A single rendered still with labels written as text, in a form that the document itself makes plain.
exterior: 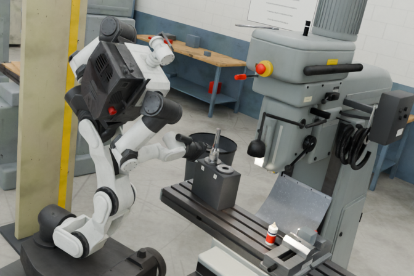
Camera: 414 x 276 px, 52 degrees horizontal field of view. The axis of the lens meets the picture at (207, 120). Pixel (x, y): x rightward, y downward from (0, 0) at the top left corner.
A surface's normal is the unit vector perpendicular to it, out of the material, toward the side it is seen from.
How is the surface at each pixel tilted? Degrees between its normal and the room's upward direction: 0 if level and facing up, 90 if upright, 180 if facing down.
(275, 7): 90
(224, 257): 0
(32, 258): 0
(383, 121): 90
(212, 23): 90
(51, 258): 0
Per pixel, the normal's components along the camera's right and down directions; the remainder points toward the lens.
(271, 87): -0.68, 0.12
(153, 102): -0.49, -0.23
